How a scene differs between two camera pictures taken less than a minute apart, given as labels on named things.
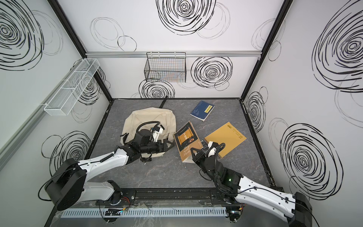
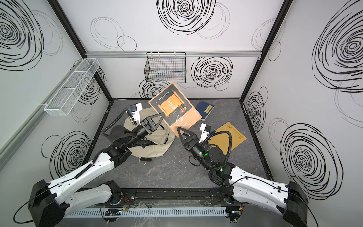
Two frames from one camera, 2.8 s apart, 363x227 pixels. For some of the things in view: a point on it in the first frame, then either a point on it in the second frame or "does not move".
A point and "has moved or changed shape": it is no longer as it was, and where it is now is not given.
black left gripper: (164, 145) → (150, 127)
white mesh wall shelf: (63, 101) does not move
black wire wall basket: (169, 67) does not move
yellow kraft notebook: (228, 135) does not move
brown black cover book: (185, 138) has moved or changed shape
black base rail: (167, 197) does not move
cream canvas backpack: (133, 118) has moved or changed shape
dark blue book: (202, 110) does not move
